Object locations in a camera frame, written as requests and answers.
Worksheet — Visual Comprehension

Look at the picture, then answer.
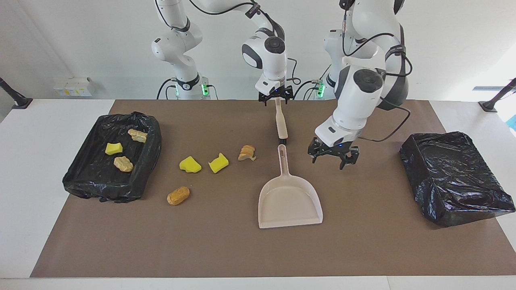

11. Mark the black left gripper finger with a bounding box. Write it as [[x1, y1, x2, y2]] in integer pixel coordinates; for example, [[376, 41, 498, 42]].
[[308, 139, 328, 164], [339, 146, 360, 170]]

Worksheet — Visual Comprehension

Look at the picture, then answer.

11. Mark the beige hand brush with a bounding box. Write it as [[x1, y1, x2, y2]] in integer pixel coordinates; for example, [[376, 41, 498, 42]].
[[275, 98, 288, 145]]

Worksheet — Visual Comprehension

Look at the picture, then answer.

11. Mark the beige plastic dustpan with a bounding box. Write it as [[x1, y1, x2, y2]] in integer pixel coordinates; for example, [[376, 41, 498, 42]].
[[258, 144, 324, 229]]

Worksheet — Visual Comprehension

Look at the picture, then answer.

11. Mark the striped croissant piece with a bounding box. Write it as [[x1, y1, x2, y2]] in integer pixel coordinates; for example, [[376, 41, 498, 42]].
[[237, 145, 257, 162]]

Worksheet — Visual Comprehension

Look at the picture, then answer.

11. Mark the brown bread roll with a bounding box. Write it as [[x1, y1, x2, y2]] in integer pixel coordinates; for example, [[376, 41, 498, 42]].
[[166, 186, 191, 206]]

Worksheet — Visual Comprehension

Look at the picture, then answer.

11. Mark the toast slice piece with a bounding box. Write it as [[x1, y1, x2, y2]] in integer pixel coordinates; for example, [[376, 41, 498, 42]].
[[128, 128, 148, 143]]

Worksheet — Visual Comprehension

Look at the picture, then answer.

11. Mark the pale lumpy bread piece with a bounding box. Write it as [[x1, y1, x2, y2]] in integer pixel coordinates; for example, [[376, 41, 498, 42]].
[[113, 156, 134, 173]]

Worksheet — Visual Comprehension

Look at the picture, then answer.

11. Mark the black bag lined bin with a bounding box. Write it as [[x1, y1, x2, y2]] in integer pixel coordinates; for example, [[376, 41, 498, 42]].
[[62, 112, 162, 203], [399, 131, 516, 228]]

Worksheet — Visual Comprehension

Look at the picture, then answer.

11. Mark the brown table mat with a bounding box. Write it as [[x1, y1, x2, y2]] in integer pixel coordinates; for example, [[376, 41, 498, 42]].
[[30, 99, 516, 278]]

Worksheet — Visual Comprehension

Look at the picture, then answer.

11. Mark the black stand foot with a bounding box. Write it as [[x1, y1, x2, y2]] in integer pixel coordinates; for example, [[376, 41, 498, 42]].
[[479, 78, 516, 112], [0, 77, 33, 110]]

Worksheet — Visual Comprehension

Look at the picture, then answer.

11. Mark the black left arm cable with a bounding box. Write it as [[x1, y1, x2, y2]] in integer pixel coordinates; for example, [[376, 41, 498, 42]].
[[342, 8, 412, 143]]

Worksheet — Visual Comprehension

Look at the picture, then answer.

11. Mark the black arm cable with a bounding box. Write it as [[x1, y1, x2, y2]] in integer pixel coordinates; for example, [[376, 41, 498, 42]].
[[342, 8, 412, 143], [155, 0, 302, 86]]

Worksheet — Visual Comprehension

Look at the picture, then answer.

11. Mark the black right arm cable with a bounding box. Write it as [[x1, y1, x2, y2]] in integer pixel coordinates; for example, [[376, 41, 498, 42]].
[[155, 0, 302, 86]]

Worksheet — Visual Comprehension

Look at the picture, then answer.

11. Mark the white wall socket box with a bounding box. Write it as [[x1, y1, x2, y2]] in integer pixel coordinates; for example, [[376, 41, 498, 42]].
[[53, 77, 96, 97]]

